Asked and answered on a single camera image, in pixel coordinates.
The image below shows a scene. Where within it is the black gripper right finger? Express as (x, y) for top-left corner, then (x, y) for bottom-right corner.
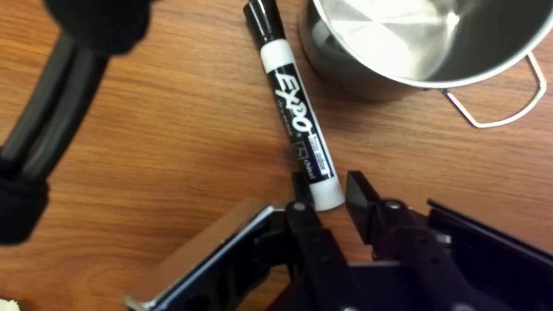
(345, 172), (553, 311)

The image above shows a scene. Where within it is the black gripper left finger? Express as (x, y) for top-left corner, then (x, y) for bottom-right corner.
(124, 173), (345, 311)

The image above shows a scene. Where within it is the small stainless steel pot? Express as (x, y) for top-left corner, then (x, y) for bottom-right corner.
(298, 0), (553, 130)

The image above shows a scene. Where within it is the black white Expo marker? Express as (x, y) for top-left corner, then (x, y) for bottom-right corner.
(243, 0), (343, 211)

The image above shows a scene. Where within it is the black cable bundle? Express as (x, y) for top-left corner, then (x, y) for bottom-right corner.
(0, 0), (153, 248)

